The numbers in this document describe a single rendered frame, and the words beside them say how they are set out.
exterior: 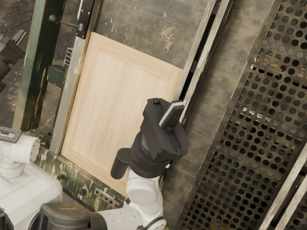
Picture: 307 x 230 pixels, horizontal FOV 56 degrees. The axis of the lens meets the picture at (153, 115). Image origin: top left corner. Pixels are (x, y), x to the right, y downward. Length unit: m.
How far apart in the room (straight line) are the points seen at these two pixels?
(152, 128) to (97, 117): 0.70
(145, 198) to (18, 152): 0.31
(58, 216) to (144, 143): 0.25
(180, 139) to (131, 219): 0.39
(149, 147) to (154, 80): 0.52
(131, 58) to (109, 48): 0.11
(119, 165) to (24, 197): 0.25
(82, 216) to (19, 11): 4.01
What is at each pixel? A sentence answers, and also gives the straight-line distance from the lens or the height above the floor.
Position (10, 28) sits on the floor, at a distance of 4.18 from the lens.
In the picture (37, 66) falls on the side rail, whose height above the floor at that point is 1.17.
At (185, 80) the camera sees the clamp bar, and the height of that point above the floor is 1.37.
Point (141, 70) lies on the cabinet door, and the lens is 1.07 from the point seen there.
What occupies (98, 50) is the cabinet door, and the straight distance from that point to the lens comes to 1.18.
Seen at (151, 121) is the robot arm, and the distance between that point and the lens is 0.52.
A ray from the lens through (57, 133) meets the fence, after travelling 1.34.
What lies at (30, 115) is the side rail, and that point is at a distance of 1.50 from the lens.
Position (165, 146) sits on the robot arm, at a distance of 0.50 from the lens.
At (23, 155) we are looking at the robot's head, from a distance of 0.74.
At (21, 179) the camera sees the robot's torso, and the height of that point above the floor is 1.34.
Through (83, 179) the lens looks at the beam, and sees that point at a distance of 1.28.
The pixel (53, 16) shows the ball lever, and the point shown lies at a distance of 1.15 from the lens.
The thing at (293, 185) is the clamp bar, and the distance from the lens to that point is 0.97.
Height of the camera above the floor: 1.99
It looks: 49 degrees down
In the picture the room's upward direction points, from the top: straight up
